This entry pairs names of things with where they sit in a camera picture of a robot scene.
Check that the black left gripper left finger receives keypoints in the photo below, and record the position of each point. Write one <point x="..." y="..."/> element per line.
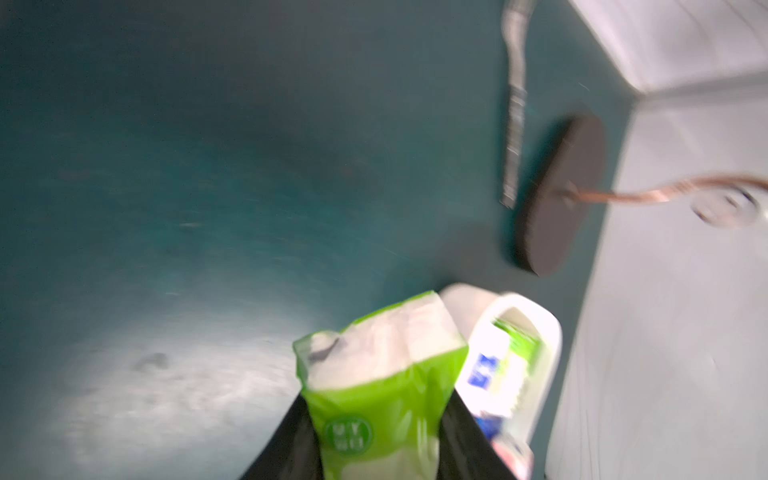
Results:
<point x="293" y="450"/>

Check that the black metal cup tree stand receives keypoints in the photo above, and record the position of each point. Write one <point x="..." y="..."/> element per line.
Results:
<point x="557" y="203"/>

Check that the pink tissue pack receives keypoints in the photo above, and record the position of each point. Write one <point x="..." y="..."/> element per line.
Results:
<point x="492" y="378"/>

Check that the white plastic storage box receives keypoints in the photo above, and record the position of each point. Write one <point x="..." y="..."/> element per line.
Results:
<point x="510" y="436"/>

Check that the green tissue pack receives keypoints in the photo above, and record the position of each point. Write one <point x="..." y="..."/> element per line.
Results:
<point x="522" y="344"/>
<point x="376" y="390"/>

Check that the silver metal fork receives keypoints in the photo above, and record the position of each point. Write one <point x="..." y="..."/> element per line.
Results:
<point x="515" y="22"/>

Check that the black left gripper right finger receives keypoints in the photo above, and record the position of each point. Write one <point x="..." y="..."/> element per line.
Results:
<point x="464" y="451"/>

